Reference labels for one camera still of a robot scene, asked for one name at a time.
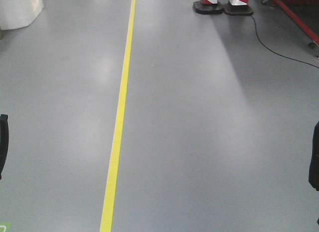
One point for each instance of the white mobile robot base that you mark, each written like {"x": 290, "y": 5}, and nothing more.
{"x": 16, "y": 14}

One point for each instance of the red white traffic cone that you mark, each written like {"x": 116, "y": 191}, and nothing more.
{"x": 208, "y": 7}

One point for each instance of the green floor sticker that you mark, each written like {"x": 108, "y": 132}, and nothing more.
{"x": 5, "y": 226}

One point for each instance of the dark grey brake pad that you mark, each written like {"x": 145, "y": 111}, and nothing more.
{"x": 314, "y": 164}

